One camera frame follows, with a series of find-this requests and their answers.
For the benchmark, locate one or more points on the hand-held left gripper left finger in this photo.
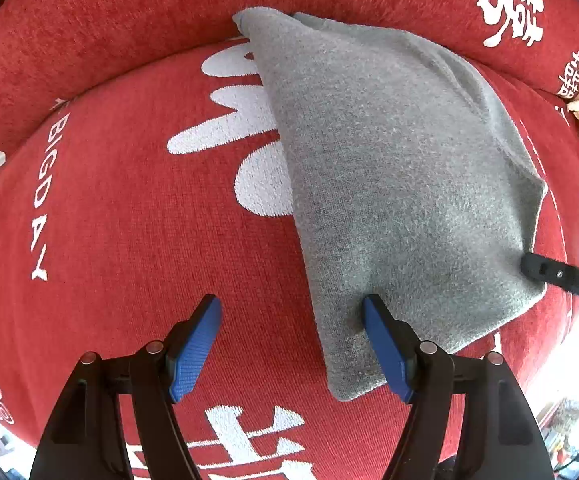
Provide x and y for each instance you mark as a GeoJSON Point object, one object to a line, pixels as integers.
{"type": "Point", "coordinates": [194, 355]}

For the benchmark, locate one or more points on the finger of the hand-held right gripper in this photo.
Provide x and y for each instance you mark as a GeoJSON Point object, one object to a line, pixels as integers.
{"type": "Point", "coordinates": [559, 275]}

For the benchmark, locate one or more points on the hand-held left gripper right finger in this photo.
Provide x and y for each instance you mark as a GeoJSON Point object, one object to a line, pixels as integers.
{"type": "Point", "coordinates": [387, 352]}

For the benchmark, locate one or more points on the grey knitted garment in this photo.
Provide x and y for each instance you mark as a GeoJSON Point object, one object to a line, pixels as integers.
{"type": "Point", "coordinates": [399, 185]}

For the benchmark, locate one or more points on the red printed sofa cover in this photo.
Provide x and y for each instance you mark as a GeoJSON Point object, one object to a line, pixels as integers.
{"type": "Point", "coordinates": [134, 210]}

